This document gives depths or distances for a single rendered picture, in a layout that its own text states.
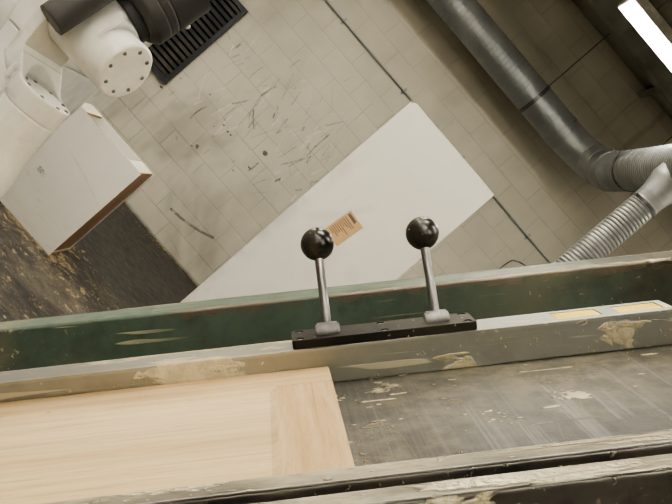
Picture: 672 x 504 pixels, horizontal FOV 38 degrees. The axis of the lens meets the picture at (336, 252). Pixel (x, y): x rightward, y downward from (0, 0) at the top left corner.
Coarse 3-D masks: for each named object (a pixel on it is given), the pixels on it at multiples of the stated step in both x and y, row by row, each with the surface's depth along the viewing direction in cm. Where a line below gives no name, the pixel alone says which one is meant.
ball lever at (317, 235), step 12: (312, 228) 108; (312, 240) 107; (324, 240) 107; (312, 252) 107; (324, 252) 107; (324, 276) 107; (324, 288) 106; (324, 300) 106; (324, 312) 105; (324, 324) 104; (336, 324) 104
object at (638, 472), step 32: (512, 448) 59; (544, 448) 59; (576, 448) 58; (608, 448) 58; (640, 448) 58; (256, 480) 58; (288, 480) 57; (320, 480) 57; (352, 480) 57; (384, 480) 57; (416, 480) 57; (448, 480) 55; (480, 480) 55; (512, 480) 54; (544, 480) 54; (576, 480) 54; (608, 480) 54; (640, 480) 54
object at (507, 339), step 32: (480, 320) 108; (512, 320) 106; (544, 320) 105; (576, 320) 104; (608, 320) 104; (640, 320) 105; (192, 352) 106; (224, 352) 104; (256, 352) 103; (288, 352) 102; (320, 352) 102; (352, 352) 103; (384, 352) 103; (416, 352) 103; (448, 352) 104; (480, 352) 104; (512, 352) 104; (544, 352) 104; (576, 352) 105; (0, 384) 100; (32, 384) 101; (64, 384) 101; (96, 384) 101; (128, 384) 101; (160, 384) 102
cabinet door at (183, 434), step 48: (192, 384) 101; (240, 384) 99; (288, 384) 97; (0, 432) 91; (48, 432) 90; (96, 432) 88; (144, 432) 87; (192, 432) 86; (240, 432) 85; (288, 432) 82; (336, 432) 81; (0, 480) 78; (48, 480) 77; (96, 480) 76; (144, 480) 75; (192, 480) 74
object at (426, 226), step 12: (408, 228) 109; (420, 228) 108; (432, 228) 108; (408, 240) 109; (420, 240) 108; (432, 240) 108; (432, 276) 107; (432, 288) 106; (432, 300) 106; (432, 312) 105; (444, 312) 105
